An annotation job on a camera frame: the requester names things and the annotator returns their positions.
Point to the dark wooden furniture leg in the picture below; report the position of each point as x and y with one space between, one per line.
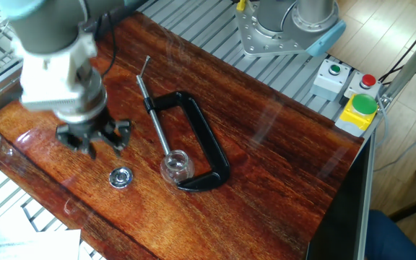
415 206

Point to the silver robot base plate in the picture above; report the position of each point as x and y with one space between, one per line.
262 43

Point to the aluminium frame post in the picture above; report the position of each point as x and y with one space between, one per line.
410 65

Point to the yellow plastic clip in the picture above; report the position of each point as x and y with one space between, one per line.
241 4

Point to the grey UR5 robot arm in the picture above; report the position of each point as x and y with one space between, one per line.
49 21

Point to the small clear glass jar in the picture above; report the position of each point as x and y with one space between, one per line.
176 168

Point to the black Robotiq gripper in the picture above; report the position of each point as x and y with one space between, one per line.
92 131

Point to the silver metal jar lid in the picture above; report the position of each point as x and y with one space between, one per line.
121 177

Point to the grey box with green button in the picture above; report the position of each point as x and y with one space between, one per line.
329 79

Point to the yellow box green mushroom button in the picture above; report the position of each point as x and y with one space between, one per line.
358 115

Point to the black C-clamp with steel screw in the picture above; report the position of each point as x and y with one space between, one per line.
208 144

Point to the white printed paper sheets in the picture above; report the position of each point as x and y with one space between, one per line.
31 245

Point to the black flat panel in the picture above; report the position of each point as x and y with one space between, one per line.
338 216

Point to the grey box with red button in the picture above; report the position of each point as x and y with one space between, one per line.
365 85

